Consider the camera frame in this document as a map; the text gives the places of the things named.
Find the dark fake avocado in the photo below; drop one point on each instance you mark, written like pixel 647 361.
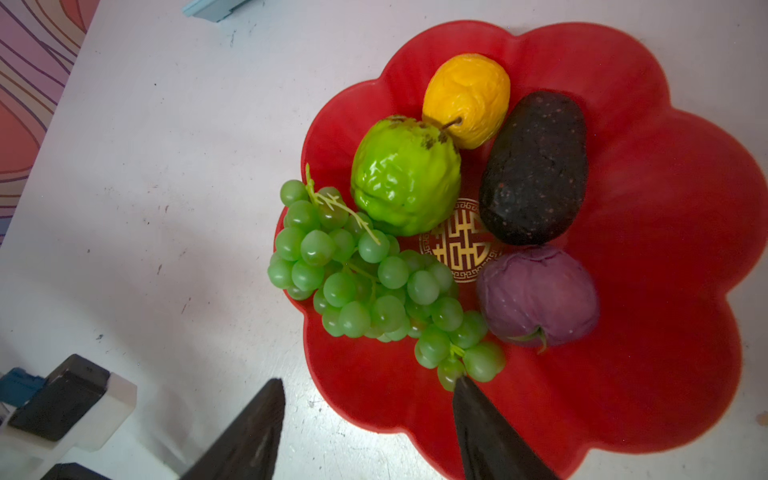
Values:
pixel 535 180

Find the green fake grape bunch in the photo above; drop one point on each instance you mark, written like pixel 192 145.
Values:
pixel 362 284

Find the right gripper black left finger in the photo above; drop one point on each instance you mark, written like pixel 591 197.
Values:
pixel 248 448

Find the yellow fake pear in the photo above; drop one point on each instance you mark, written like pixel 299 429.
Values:
pixel 468 97

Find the green fake custard apple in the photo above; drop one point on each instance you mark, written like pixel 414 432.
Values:
pixel 406 175

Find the purple fake fig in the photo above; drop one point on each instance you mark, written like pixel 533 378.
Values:
pixel 538 297

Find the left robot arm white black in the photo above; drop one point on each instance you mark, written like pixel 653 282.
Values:
pixel 78 405

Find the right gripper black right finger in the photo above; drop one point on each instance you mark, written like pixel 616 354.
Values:
pixel 490 447

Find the red flower-shaped fruit bowl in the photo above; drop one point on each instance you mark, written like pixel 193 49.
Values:
pixel 675 216

